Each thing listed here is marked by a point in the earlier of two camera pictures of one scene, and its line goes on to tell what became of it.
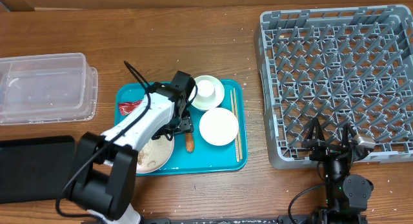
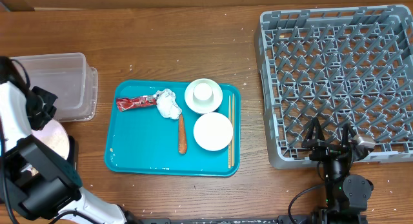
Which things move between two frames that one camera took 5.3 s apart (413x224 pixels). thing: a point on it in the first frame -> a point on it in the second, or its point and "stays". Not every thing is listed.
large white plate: (154, 155) -> (54, 135)
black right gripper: (324, 149) stays
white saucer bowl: (208, 93) stays
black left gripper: (185, 124) -> (47, 97)
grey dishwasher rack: (340, 66) stays
